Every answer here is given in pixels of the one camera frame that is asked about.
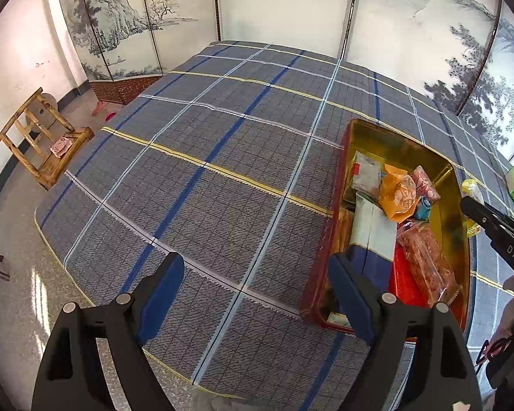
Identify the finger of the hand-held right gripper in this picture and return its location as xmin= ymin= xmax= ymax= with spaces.
xmin=460 ymin=196 xmax=512 ymax=246

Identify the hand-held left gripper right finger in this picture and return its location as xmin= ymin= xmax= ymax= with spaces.
xmin=328 ymin=252 xmax=484 ymax=411

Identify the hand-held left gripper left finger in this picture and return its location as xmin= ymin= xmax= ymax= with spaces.
xmin=31 ymin=252 xmax=186 ymax=411

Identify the clear yellow-ended snack wrapper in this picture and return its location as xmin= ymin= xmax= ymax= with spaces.
xmin=460 ymin=179 xmax=486 ymax=206

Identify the red tin box gold interior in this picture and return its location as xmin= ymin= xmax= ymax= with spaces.
xmin=299 ymin=119 xmax=472 ymax=343

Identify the red snack packet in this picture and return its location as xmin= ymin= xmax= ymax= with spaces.
xmin=388 ymin=244 xmax=433 ymax=308

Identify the blue candy packet red mark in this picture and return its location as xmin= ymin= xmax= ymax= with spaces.
xmin=413 ymin=197 xmax=433 ymax=222

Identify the pink white snack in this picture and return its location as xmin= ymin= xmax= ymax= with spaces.
xmin=411 ymin=165 xmax=441 ymax=202

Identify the grey and navy snack packet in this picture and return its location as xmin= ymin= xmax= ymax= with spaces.
xmin=347 ymin=192 xmax=398 ymax=292

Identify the clear peanut brittle packet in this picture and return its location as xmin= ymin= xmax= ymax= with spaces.
xmin=396 ymin=220 xmax=462 ymax=307

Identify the orange snack packet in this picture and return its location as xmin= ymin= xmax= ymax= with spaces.
xmin=378 ymin=163 xmax=421 ymax=223

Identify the clear dark seaweed snack packet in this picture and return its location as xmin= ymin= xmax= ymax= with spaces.
xmin=345 ymin=151 xmax=388 ymax=204

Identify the grey plaid tablecloth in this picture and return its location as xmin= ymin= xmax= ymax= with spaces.
xmin=34 ymin=40 xmax=514 ymax=411

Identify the bamboo chair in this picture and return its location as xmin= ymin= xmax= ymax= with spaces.
xmin=0 ymin=87 xmax=96 ymax=191

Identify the pink patterned pad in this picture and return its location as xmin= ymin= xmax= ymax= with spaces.
xmin=50 ymin=137 xmax=73 ymax=157

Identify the ink painting folding screen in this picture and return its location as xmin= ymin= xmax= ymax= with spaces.
xmin=53 ymin=0 xmax=514 ymax=167

